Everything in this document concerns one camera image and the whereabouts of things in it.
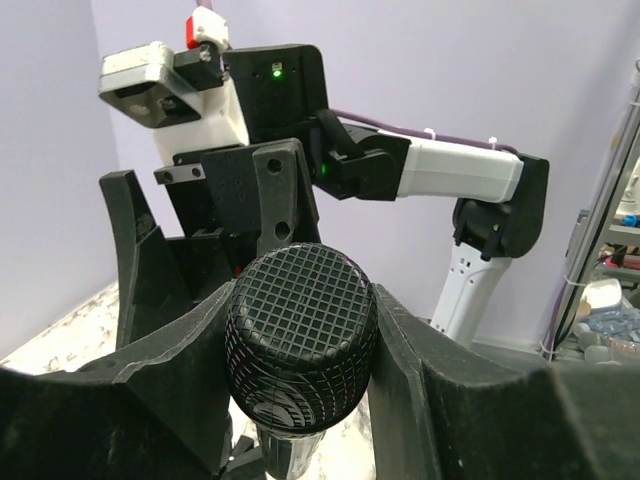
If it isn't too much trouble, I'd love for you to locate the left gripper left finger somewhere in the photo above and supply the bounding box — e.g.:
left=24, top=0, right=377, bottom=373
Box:
left=1, top=283, right=233, bottom=479

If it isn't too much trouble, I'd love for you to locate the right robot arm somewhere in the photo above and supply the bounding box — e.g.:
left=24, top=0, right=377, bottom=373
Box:
left=99, top=41, right=549, bottom=346

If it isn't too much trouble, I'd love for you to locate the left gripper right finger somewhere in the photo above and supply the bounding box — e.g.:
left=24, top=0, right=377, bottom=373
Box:
left=368, top=286, right=639, bottom=479

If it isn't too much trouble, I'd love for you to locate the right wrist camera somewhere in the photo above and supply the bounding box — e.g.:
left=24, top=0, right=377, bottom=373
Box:
left=99, top=1, right=250, bottom=166

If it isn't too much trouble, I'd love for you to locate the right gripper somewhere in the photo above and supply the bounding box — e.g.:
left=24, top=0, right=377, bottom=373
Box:
left=99, top=138, right=320, bottom=349

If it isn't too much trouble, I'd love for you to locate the black microphone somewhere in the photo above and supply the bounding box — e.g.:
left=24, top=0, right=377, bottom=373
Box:
left=224, top=243, right=378, bottom=479

